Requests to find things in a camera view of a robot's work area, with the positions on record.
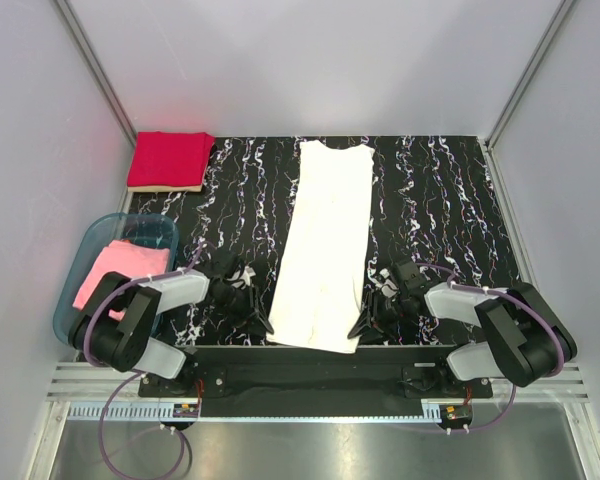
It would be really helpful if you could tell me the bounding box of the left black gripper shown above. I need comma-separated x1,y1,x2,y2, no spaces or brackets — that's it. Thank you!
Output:
211,284,273,339

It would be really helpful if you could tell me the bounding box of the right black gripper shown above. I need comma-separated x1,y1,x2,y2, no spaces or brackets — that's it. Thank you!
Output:
348,290,411,346

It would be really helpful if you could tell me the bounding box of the white t shirt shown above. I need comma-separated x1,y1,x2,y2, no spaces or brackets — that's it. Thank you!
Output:
267,140,374,354

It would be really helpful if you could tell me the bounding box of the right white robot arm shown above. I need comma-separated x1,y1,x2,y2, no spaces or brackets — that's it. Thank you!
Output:
348,261,578,397

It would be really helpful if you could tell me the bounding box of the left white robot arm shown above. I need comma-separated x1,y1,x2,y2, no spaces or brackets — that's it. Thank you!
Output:
68,249,274,396

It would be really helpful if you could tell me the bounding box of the folded beige t shirt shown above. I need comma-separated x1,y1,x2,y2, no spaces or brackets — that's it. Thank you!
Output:
127,185,203,193

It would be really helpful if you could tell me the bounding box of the pink t shirt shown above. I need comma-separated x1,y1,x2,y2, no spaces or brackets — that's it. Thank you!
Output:
72,240,171,319

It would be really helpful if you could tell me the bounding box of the folded red t shirt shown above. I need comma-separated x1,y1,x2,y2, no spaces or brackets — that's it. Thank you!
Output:
127,131,215,186

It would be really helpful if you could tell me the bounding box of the teal plastic basket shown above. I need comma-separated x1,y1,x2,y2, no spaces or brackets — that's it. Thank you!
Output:
53,213,179,346

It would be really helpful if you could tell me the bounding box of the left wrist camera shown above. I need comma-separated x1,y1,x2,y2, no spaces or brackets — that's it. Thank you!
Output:
229,266,255,289

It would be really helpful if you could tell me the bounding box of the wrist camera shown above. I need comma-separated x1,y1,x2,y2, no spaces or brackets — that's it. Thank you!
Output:
229,266,255,289
373,268,399,298

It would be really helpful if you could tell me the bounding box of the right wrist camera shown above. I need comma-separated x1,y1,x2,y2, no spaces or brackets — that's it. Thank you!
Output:
373,268,399,298

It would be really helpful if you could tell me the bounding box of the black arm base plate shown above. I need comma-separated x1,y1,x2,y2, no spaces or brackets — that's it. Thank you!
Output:
138,346,493,410

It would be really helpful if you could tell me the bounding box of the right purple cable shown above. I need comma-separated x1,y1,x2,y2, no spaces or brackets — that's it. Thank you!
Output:
389,262,569,434

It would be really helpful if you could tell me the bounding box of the purple cable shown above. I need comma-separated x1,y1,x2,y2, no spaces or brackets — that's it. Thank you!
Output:
84,242,206,479
389,262,569,434

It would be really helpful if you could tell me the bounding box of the grey slotted cable duct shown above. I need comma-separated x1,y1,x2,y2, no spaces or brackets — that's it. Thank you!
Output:
68,400,472,425

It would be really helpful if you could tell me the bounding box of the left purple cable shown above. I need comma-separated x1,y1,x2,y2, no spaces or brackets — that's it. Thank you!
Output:
84,242,206,479

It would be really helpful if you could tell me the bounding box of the right aluminium frame post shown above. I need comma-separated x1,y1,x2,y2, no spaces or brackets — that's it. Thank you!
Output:
484,0,579,147

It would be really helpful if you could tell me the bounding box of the aluminium frame post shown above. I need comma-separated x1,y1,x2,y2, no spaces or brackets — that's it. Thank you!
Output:
52,0,137,146
484,0,579,147

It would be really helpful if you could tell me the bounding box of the left aluminium frame post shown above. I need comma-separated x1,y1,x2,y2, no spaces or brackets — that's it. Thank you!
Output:
52,0,137,146

